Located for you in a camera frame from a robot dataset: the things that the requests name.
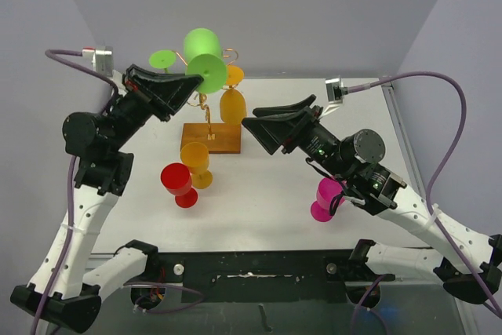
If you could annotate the magenta wine glass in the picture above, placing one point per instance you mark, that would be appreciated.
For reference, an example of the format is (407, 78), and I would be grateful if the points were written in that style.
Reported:
(329, 193)

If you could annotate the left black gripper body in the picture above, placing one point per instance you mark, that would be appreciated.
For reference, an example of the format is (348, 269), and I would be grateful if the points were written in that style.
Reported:
(129, 114)

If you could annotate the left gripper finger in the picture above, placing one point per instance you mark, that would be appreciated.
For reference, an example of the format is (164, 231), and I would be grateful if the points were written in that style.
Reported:
(165, 95)
(135, 73)

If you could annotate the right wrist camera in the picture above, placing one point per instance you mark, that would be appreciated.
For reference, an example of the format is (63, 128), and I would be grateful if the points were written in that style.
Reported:
(335, 92)

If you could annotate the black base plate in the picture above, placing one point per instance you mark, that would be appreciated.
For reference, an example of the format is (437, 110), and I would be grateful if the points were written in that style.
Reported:
(262, 277)

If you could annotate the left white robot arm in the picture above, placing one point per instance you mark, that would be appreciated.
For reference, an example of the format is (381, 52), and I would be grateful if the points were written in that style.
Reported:
(62, 291)

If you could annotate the red wine glass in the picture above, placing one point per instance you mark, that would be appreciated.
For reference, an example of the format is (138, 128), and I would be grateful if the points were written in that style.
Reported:
(176, 179)

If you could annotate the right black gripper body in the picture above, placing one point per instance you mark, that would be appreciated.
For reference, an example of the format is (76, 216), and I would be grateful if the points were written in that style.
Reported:
(313, 138)

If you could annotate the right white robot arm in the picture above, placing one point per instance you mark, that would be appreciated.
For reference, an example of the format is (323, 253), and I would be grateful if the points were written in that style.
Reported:
(464, 262)

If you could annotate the orange wine glass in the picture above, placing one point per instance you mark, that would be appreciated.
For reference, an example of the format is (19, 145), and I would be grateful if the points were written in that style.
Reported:
(232, 102)
(195, 156)

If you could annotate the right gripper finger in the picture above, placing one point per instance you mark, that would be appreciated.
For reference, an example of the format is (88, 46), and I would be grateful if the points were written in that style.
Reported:
(284, 131)
(284, 105)

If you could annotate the gold wire wine glass rack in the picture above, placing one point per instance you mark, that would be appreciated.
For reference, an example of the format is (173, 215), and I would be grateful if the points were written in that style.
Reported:
(218, 138)

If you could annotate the green wine glass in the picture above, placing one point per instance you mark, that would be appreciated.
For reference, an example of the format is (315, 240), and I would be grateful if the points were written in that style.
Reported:
(204, 57)
(162, 59)

